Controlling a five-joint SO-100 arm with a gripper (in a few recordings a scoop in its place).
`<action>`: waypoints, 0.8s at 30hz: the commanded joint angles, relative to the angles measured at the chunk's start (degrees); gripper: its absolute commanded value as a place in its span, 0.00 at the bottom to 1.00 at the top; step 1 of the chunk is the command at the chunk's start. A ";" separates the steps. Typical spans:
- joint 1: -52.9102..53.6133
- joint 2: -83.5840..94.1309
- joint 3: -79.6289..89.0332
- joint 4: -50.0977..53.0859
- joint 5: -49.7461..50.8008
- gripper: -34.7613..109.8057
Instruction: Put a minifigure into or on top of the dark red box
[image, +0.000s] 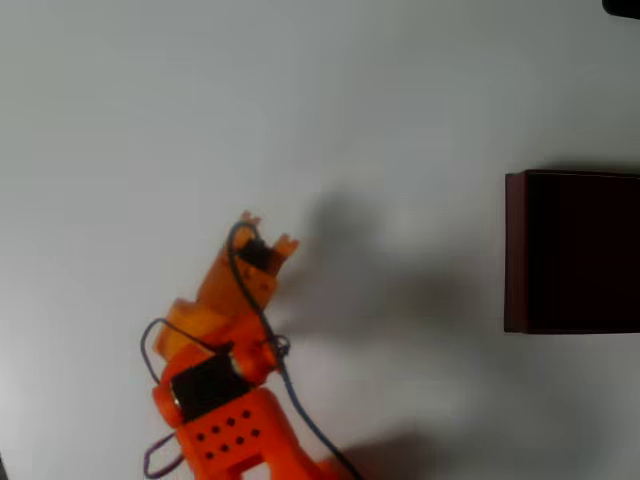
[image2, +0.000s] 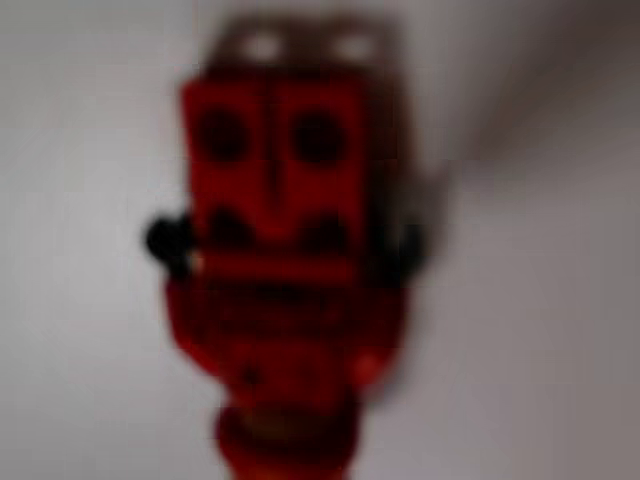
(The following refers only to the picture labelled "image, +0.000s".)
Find dark brown open box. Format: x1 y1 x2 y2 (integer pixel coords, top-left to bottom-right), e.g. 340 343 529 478
503 168 640 336

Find black object at table edge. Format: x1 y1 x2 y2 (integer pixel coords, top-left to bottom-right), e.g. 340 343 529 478
601 0 640 21

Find light orange forked camera mount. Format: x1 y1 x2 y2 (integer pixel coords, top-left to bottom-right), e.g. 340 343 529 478
196 211 301 324

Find dark looped servo cable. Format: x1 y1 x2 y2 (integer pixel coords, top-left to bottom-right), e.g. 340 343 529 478
140 317 234 389

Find small black camera module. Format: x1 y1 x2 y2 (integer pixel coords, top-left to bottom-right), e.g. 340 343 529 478
238 238 274 269

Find black camera cable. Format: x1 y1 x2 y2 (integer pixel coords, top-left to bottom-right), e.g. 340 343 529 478
227 221 364 480

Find purple looped servo cable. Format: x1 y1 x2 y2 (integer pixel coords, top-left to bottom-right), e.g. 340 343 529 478
142 432 184 479

